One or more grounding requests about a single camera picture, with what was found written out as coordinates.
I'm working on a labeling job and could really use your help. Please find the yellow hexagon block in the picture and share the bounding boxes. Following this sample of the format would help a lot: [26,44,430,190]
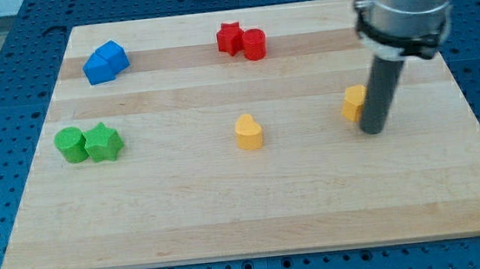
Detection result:
[341,84,367,122]

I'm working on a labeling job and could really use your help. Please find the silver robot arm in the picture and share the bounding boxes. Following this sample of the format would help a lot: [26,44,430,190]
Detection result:
[353,0,453,62]

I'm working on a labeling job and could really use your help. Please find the yellow heart block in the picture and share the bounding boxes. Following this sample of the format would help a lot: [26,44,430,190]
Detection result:
[234,114,264,150]

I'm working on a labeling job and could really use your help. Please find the wooden board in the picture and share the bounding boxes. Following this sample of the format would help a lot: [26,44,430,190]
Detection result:
[1,0,480,269]

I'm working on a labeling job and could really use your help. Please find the red cylinder block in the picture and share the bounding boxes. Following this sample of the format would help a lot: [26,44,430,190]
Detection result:
[242,29,266,61]

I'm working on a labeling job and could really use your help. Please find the red star block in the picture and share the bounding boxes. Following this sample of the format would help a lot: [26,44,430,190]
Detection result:
[215,22,244,56]

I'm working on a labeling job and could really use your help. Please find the green star block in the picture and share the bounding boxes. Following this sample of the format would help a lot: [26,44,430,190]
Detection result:
[83,122,124,163]

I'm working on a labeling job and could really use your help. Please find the blue cube block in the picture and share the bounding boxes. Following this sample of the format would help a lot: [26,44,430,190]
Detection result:
[95,40,130,74]

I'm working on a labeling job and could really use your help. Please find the blue pentagon block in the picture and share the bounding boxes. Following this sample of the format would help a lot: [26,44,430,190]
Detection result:
[82,53,115,86]

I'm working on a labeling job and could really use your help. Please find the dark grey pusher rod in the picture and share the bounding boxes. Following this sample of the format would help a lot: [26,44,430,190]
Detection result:
[359,56,404,135]

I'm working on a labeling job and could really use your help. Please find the green cylinder block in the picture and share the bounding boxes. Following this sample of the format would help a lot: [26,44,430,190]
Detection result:
[54,127,89,164]

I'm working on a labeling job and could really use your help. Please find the black cable clamp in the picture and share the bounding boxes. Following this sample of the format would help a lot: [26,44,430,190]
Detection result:
[353,0,452,62]

